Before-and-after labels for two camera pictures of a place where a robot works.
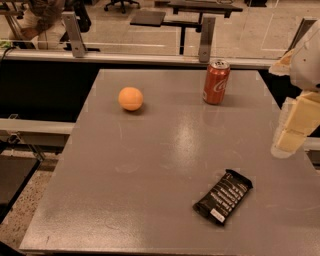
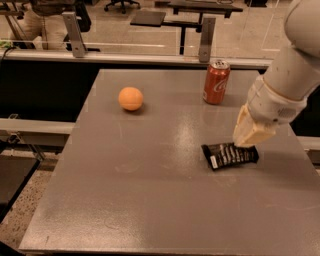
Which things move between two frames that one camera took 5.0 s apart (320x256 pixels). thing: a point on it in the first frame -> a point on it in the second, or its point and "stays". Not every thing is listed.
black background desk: [158, 18] stays
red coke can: [216, 81] stays
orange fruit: [130, 98] stays
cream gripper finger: [302, 118] -> [257, 133]
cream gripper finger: [276, 151] -> [244, 126]
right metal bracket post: [206, 39] stays
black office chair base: [106, 8] stays
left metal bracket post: [75, 34] stays
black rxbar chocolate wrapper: [223, 199] -> [227, 154]
